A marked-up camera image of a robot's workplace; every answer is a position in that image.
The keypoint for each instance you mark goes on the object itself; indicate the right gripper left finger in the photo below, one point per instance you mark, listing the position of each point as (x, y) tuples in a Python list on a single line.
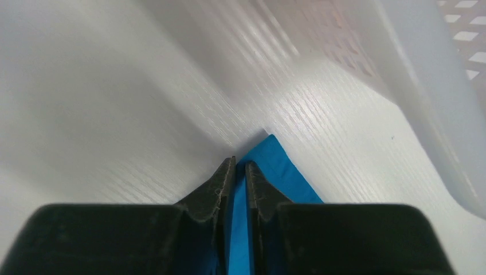
[(191, 236)]

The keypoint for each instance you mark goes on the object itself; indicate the blue t-shirt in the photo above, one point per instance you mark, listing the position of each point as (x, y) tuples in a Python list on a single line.
[(276, 167)]

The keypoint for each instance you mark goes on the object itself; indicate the white plastic laundry basket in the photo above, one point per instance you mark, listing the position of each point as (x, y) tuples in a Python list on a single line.
[(426, 57)]

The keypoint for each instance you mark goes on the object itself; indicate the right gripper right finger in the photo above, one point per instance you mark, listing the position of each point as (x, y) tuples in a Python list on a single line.
[(304, 238)]

